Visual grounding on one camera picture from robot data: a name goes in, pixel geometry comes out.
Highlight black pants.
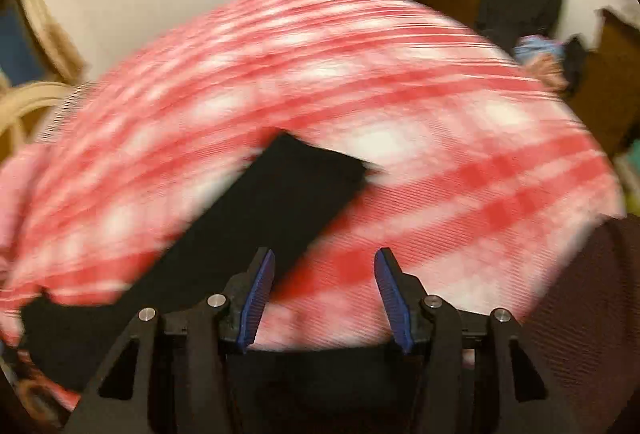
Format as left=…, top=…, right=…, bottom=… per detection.
left=19, top=127, right=386, bottom=390

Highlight red plaid bed sheet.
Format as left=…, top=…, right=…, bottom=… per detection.
left=1, top=0, right=625, bottom=362

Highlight pink folded quilt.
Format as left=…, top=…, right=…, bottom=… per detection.
left=0, top=142, right=52, bottom=287

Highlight cream round headboard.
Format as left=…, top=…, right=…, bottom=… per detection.
left=1, top=81, right=72, bottom=162

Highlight beige floral curtain right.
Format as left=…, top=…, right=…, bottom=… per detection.
left=17, top=0, right=86, bottom=85

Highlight dark window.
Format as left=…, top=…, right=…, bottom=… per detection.
left=0, top=5, right=46, bottom=85

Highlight black bag near door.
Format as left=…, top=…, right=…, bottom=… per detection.
left=475, top=0, right=563, bottom=55

